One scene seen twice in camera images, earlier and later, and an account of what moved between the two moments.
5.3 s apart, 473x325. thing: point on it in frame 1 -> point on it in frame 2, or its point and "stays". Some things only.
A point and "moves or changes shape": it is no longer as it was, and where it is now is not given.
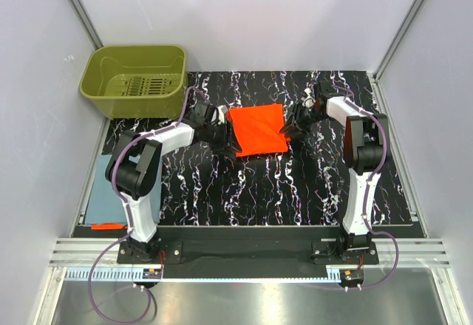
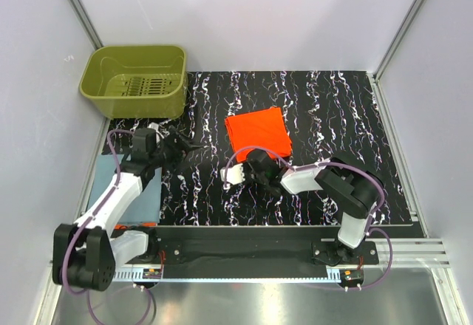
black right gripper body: [306, 117] -> [253, 176]
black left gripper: [233, 145] -> [182, 145]
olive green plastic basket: [136, 83] stays
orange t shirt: [256, 129] moves or changes shape
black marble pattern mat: [307, 185] stays
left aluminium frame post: [78, 9] stays
